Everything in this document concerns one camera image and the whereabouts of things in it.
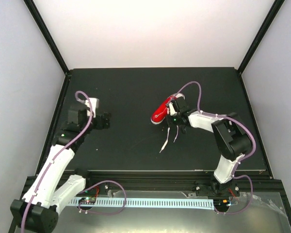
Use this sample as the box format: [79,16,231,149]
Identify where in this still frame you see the white shoelace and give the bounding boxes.
[159,126,170,153]

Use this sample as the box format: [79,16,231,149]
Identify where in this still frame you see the red canvas sneaker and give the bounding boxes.
[151,93,185,125]

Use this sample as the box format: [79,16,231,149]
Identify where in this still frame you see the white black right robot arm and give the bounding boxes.
[100,97,256,196]

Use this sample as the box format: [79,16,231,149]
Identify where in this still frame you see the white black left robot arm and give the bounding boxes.
[10,98,110,233]

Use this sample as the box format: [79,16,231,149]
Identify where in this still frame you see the left controller circuit board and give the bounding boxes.
[79,197,96,205]

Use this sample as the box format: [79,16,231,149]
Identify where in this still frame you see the controller circuit board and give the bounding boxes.
[79,197,96,205]
[214,199,235,207]

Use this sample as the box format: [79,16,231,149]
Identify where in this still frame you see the right controller circuit board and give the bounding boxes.
[214,199,235,207]

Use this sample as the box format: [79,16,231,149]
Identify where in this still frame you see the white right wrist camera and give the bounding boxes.
[167,102,177,116]

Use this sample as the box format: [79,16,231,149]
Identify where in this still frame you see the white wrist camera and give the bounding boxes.
[85,98,99,118]
[167,102,177,116]

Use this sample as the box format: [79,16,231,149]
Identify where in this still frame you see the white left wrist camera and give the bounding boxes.
[85,98,99,118]

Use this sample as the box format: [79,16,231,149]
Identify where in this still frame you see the black frame rail left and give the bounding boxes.
[8,72,72,233]

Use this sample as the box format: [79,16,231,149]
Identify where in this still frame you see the black frame rail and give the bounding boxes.
[236,70,291,233]
[8,72,72,233]

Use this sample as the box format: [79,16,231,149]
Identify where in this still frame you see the black front mounting rail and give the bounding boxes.
[62,168,286,197]

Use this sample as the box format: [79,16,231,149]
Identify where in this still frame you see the white slotted cable duct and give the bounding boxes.
[68,197,214,210]

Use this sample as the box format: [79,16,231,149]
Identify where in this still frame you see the black aluminium frame post left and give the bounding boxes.
[24,0,69,75]

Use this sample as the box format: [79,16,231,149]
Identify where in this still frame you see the black aluminium frame post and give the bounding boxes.
[24,0,69,75]
[237,0,285,74]

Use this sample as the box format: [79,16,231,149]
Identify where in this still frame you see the black frame rail right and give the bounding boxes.
[236,70,291,233]

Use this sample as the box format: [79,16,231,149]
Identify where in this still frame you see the black aluminium frame post right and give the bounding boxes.
[237,0,285,74]

